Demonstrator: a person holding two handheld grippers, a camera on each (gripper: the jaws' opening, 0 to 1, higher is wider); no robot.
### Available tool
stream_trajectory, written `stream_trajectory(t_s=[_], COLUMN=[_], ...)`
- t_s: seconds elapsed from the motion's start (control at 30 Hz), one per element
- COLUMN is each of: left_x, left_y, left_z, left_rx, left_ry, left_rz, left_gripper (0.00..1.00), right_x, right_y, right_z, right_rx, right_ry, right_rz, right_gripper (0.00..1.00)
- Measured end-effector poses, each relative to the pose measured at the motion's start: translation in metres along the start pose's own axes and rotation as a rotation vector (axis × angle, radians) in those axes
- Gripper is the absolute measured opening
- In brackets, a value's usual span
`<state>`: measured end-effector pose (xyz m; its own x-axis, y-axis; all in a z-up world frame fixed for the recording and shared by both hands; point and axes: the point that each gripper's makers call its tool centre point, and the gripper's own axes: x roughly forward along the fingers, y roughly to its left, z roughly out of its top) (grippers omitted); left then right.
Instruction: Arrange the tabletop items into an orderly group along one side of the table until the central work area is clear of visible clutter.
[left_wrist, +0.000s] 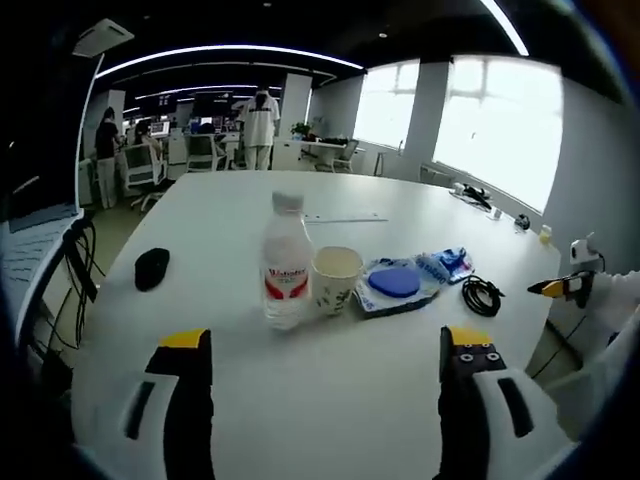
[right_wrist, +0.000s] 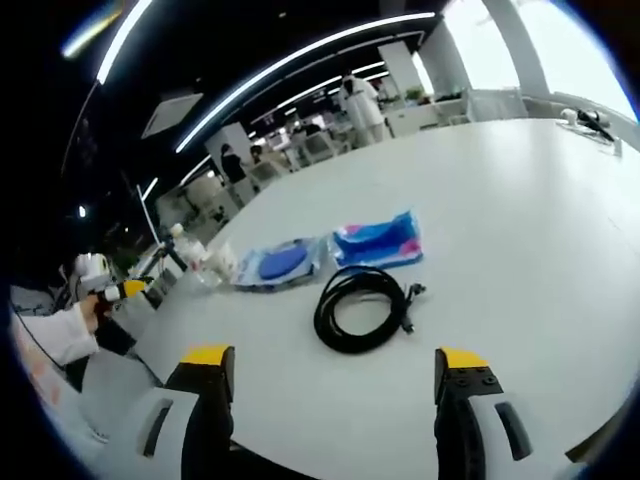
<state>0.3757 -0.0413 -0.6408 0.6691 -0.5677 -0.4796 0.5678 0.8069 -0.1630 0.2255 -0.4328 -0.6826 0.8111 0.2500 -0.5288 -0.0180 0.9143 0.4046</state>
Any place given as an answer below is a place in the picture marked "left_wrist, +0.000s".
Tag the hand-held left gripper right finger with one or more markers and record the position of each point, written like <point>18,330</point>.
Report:
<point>470,400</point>

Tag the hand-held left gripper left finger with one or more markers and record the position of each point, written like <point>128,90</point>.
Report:
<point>185,400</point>

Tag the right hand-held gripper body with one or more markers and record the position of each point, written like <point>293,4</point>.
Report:
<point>585,252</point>

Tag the light blue wipes packet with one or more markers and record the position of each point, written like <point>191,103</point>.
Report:
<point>450,262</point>

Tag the black computer mouse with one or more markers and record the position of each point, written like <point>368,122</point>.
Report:
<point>151,269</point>

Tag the blue pad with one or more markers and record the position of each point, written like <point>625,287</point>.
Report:
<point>392,282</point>

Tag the clear plastic water bottle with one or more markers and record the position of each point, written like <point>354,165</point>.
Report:
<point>285,260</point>

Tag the white printed paper cup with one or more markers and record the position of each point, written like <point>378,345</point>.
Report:
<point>335,290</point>

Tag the white tabletop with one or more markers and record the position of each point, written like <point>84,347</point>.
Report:
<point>225,225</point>

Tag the black handheld device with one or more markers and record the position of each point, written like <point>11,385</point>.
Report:
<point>472,194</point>

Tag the white flat strip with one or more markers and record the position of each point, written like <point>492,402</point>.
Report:
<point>345,218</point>

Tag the white office chair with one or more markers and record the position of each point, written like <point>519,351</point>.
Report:
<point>202,152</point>
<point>142,172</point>
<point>345,155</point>

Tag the black computer monitor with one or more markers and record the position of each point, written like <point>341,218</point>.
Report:
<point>45,150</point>

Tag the green potted plant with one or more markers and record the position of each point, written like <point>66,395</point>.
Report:
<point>301,130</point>

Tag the long ceiling light strip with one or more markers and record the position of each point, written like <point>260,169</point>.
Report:
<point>225,51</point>

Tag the ceiling air vent panel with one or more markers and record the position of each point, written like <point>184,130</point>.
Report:
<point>102,36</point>

